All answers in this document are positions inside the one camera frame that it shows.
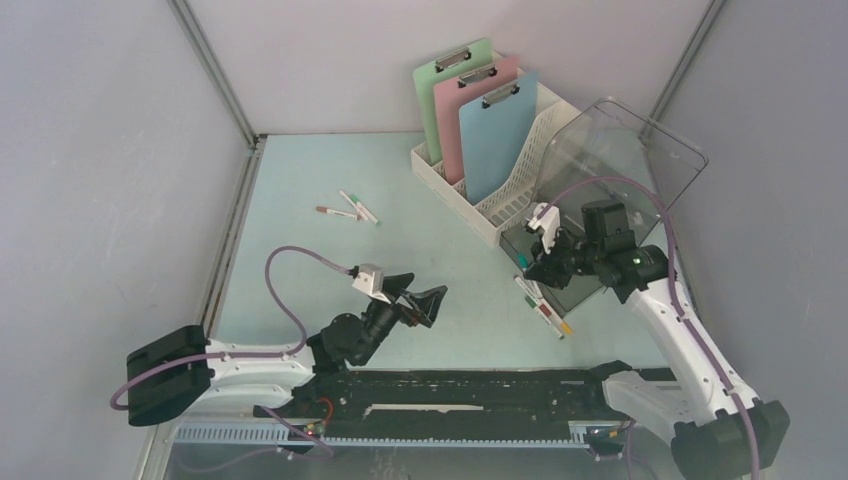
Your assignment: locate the green clipboard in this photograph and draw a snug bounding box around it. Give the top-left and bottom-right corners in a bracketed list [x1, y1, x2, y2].
[412, 38, 492, 165]

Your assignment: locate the white file organizer rack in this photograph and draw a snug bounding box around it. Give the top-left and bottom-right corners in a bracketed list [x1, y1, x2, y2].
[411, 81, 580, 247]

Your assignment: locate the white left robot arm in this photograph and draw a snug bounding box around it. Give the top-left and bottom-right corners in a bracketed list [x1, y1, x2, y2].
[121, 264, 448, 427]

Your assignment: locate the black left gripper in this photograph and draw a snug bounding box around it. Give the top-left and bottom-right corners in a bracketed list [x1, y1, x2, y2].
[355, 273, 445, 366]

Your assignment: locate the blue clipboard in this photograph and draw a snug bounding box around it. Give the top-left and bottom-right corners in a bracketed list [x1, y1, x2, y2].
[459, 71, 538, 205]

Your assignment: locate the white marker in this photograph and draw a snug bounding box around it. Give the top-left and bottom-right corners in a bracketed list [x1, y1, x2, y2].
[338, 189, 370, 221]

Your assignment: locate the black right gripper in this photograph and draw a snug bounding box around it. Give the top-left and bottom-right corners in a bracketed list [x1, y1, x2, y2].
[523, 226, 602, 290]

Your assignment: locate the light green cap marker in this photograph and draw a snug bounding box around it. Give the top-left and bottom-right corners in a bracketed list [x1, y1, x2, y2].
[350, 194, 381, 225]

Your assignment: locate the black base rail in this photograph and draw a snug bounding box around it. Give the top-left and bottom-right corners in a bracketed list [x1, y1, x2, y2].
[274, 369, 625, 440]

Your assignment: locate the pink clipboard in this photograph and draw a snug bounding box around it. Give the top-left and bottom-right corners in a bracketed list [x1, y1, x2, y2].
[434, 55, 519, 185]

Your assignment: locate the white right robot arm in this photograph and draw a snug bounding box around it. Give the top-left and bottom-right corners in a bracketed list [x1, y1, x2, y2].
[524, 200, 790, 479]

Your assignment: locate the clear grey drawer box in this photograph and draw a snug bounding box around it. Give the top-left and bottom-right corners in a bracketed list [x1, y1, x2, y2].
[498, 97, 709, 319]

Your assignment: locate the purple cap marker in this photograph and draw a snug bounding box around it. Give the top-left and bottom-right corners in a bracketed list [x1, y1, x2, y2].
[514, 275, 543, 300]

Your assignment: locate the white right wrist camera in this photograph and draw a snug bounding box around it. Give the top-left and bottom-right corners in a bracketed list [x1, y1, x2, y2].
[524, 202, 561, 254]

